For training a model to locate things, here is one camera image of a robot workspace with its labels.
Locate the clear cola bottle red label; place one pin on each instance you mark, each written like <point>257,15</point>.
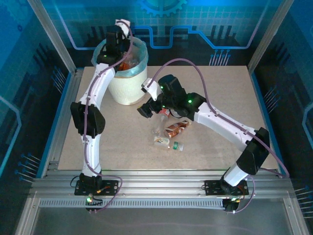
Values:
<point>160,124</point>

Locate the green-capped bottle white label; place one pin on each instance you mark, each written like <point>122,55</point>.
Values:
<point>162,141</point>

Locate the brown label drink bottle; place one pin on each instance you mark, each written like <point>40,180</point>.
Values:
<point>174,128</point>

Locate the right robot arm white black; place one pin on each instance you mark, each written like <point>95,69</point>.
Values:
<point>220,122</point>

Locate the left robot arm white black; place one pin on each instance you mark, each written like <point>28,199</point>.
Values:
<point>97,85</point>

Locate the white textured waste bin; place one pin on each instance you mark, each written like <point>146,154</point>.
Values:
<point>127,88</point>

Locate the blue plastic bin liner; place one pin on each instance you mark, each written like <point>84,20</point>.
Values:
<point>141,52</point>

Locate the black controller box with LED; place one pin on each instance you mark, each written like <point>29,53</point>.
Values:
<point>230,205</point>
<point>91,202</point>

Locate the aluminium enclosure post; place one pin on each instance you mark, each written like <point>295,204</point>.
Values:
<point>52,31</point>
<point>270,31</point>

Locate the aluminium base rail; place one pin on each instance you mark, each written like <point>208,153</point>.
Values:
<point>159,182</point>

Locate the aluminium side rail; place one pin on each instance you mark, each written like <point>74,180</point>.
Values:
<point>64,122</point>

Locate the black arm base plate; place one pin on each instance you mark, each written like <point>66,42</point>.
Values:
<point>211,187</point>
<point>110,187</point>

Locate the aluminium outer frame rail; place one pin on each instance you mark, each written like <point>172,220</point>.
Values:
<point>294,215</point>
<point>27,218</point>

